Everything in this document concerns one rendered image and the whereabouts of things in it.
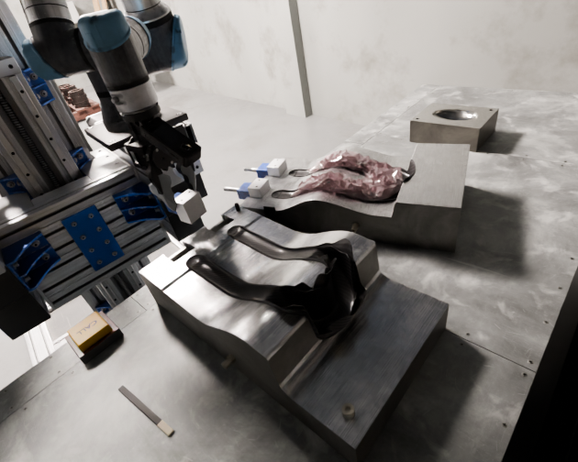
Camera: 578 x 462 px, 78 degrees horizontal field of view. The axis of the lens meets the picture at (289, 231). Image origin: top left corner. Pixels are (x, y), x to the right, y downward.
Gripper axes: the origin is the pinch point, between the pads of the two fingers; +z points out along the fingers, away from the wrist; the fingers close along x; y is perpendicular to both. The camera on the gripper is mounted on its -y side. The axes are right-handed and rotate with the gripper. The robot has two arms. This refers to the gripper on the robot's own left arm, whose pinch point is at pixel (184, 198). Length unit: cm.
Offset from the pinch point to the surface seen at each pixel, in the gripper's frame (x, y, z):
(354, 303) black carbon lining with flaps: 6.7, -43.0, 5.3
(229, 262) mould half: 7.2, -17.2, 6.2
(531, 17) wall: -220, -40, 15
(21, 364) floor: 45, 121, 96
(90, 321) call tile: 28.2, 2.8, 10.8
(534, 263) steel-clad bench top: -22, -65, 15
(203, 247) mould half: 6.2, -9.1, 5.8
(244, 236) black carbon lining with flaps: -0.7, -14.3, 6.6
